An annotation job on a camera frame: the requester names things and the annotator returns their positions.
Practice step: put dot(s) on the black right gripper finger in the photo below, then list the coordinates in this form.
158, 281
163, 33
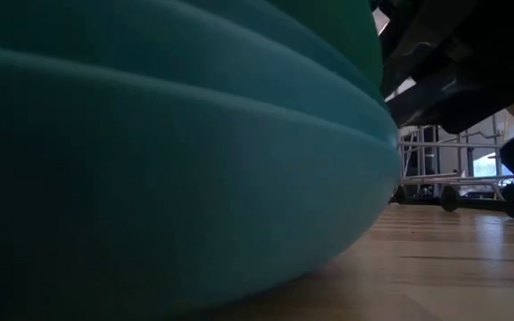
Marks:
458, 109
417, 40

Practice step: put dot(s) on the dark green plastic plate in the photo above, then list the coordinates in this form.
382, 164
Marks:
337, 22

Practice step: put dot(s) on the teal plastic plate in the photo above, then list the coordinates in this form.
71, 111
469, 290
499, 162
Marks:
248, 11
105, 27

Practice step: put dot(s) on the teal plastic bowl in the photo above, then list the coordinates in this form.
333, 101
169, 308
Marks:
150, 200

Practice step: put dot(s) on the black aluminium frame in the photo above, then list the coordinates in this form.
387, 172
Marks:
475, 203

